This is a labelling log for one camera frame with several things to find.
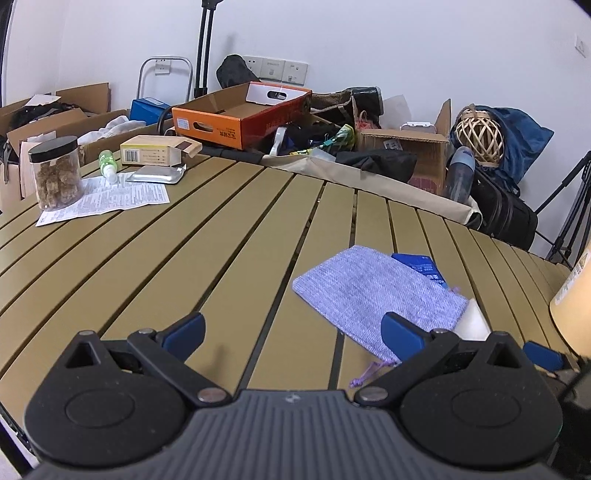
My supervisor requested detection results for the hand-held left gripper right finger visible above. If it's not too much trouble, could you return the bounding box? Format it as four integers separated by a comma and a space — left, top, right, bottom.
355, 311, 541, 407

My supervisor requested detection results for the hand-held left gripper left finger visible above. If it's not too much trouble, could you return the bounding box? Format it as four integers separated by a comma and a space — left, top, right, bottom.
51, 312, 232, 408

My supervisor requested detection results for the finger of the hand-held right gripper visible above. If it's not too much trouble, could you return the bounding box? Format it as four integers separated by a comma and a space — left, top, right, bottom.
523, 340, 565, 371

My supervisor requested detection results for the lilac knit drawstring pouch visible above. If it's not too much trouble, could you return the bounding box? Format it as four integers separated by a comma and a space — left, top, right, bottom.
292, 244, 469, 388

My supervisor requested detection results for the blue tissue pack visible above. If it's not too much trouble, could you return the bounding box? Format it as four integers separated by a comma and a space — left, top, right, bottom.
391, 252, 451, 289

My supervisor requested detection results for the yellow thermos jug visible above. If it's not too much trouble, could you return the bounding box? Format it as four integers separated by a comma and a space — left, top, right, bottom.
549, 240, 591, 358

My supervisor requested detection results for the white foam block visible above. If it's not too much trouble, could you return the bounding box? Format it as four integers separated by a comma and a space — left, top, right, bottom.
452, 298, 491, 342

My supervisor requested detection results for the black luggage bag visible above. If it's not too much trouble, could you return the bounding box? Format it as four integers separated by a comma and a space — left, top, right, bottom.
468, 166, 539, 252

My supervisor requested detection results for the printed paper sheet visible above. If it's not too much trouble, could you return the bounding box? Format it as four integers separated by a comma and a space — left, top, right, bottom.
36, 178, 169, 228

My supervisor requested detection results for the silver foil packet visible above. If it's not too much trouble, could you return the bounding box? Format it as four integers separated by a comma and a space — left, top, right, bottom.
126, 164, 188, 185

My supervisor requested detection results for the blue water bottle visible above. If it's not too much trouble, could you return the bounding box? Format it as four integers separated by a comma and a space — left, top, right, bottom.
445, 146, 476, 204

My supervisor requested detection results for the black cloth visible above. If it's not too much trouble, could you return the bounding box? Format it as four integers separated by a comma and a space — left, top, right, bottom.
336, 148, 419, 184

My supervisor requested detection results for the brown open cardboard box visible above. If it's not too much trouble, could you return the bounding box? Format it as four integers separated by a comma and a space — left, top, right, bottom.
358, 98, 453, 197

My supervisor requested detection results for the yellow and white carton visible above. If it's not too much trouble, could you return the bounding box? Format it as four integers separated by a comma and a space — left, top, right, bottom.
120, 135, 203, 168

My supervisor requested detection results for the small green bottle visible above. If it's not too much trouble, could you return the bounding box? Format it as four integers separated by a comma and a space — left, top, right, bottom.
98, 150, 120, 182

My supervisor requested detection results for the clear snack jar black lid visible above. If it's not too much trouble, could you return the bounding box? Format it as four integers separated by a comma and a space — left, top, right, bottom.
28, 136, 85, 212

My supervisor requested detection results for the orange cardboard box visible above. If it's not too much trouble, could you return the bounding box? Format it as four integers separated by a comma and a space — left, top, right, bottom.
172, 82, 313, 151

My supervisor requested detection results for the green patterned packet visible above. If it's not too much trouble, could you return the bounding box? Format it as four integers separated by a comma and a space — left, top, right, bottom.
314, 124, 356, 151

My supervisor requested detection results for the wicker ball lantern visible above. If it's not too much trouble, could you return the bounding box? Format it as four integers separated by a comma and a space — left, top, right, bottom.
455, 105, 502, 166

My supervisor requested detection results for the white cloth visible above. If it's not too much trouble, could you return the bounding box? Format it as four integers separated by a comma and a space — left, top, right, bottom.
78, 115, 148, 145

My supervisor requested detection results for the blue fabric bag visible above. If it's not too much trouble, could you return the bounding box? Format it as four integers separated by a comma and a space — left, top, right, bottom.
462, 105, 555, 195

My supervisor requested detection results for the blue box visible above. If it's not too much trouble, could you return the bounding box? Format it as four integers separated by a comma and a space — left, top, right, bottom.
130, 98, 172, 121

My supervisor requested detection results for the dark fur-lined boot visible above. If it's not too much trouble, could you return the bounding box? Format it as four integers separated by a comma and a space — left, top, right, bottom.
308, 86, 385, 130

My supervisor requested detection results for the dark clothes pile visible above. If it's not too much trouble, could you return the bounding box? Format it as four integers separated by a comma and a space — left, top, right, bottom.
9, 102, 70, 130

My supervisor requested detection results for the black camera tripod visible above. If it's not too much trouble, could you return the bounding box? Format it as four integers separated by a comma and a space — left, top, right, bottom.
536, 150, 591, 268

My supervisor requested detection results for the silver metal tube frame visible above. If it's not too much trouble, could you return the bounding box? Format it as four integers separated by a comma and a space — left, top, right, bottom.
139, 56, 194, 109

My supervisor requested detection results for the white wall socket row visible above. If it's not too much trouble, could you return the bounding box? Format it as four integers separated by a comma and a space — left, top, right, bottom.
242, 55, 308, 86

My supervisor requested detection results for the black wagon pull handle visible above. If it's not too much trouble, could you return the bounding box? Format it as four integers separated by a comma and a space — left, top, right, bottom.
190, 0, 227, 100

